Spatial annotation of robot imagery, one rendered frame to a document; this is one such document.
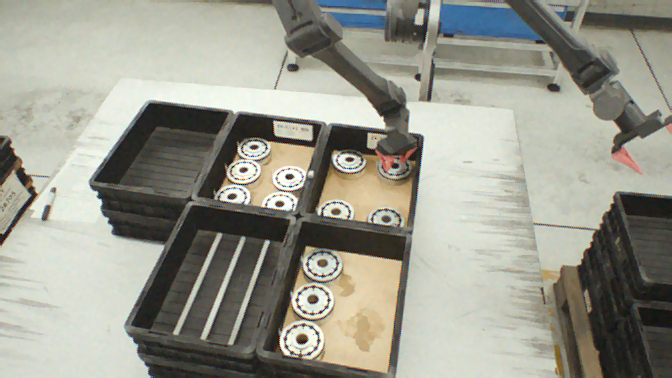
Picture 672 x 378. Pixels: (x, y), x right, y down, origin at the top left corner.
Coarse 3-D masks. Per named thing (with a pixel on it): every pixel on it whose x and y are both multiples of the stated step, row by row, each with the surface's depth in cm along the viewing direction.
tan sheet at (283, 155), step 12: (276, 144) 178; (276, 156) 174; (288, 156) 174; (300, 156) 174; (264, 168) 170; (276, 168) 170; (300, 168) 170; (264, 180) 167; (252, 192) 163; (264, 192) 163; (252, 204) 160
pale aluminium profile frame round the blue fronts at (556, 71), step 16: (496, 0) 305; (544, 0) 302; (560, 0) 301; (576, 0) 300; (576, 16) 308; (352, 32) 333; (368, 32) 331; (576, 32) 315; (512, 48) 327; (528, 48) 326; (544, 48) 325; (288, 64) 360; (416, 64) 343; (448, 64) 340; (464, 64) 338; (480, 64) 338; (496, 64) 338; (512, 64) 338; (560, 64) 330
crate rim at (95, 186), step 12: (144, 108) 175; (192, 108) 176; (204, 108) 175; (216, 108) 175; (132, 120) 171; (228, 120) 171; (120, 144) 163; (216, 144) 163; (108, 156) 159; (204, 168) 156; (108, 192) 151; (120, 192) 150; (132, 192) 149; (144, 192) 149; (156, 192) 149; (168, 192) 149
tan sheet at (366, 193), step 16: (368, 160) 173; (336, 176) 168; (368, 176) 168; (336, 192) 163; (352, 192) 163; (368, 192) 163; (384, 192) 163; (400, 192) 163; (368, 208) 159; (400, 208) 159
